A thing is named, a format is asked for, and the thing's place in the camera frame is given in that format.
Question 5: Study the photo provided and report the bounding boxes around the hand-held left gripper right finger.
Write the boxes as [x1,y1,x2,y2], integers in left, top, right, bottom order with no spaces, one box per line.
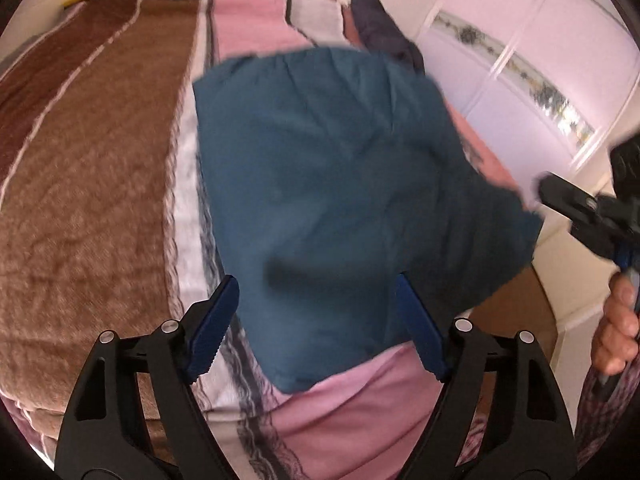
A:
[395,272,578,480]

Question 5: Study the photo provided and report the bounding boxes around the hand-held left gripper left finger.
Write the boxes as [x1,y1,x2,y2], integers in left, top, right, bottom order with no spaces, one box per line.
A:
[52,274,241,480]

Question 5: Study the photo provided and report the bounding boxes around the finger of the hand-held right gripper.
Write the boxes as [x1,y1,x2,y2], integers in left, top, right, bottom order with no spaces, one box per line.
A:
[537,172,623,223]
[569,217,633,272]

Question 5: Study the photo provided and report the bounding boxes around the blue-grey quilted jacket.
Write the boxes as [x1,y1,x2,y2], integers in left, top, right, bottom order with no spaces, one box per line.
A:
[192,46,545,395]

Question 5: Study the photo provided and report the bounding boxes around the person's right forearm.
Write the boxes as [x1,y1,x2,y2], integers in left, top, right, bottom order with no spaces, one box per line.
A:
[575,360,640,480]

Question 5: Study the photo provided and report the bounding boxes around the person's right hand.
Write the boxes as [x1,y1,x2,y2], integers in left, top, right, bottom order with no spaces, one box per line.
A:
[592,272,640,378]

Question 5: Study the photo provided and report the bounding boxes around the white wardrobe with ornament strip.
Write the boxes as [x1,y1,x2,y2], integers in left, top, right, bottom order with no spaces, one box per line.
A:
[415,0,640,196]

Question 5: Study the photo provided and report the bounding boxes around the striped plush blanket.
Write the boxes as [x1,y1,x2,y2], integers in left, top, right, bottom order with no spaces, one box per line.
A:
[0,0,526,480]

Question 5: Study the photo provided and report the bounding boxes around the dark navy jacket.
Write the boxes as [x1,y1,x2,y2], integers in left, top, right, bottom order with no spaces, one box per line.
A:
[349,0,426,73]

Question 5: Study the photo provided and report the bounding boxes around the white headboard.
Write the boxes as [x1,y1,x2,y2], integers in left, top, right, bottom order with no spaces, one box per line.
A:
[0,0,86,61]

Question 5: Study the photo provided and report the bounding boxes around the wooden bed frame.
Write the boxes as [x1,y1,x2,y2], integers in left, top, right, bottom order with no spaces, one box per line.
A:
[470,262,560,361]

